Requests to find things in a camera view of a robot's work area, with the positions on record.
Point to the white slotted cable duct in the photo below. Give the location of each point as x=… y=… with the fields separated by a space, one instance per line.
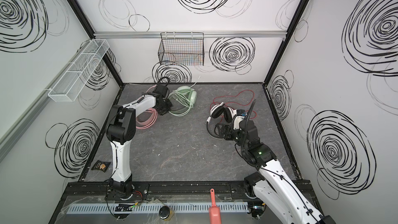
x=145 y=208

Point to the red dustpan brush handle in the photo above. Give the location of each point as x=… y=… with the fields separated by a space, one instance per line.
x=214 y=210

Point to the black round knob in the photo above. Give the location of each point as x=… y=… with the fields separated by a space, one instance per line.
x=165 y=213

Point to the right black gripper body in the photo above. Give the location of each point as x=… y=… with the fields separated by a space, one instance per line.
x=225 y=129

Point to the clear plastic wall shelf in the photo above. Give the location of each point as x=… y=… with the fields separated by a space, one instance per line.
x=80 y=70

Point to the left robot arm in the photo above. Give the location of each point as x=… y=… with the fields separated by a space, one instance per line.
x=121 y=128

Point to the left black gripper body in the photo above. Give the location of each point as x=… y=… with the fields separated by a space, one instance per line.
x=165 y=106

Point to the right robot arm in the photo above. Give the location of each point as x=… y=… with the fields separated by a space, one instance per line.
x=270 y=183

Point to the small black packet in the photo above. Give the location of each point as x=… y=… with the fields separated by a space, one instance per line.
x=101 y=166

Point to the pink headphones with cable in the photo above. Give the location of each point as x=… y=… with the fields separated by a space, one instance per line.
x=146 y=119

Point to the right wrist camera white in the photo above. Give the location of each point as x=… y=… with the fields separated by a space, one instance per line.
x=237 y=117

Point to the green headphones with cable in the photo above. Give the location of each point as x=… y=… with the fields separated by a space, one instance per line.
x=186 y=96

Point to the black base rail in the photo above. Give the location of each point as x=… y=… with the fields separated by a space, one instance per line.
x=224 y=189

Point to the black wire basket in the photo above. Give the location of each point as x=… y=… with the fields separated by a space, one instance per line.
x=184 y=48

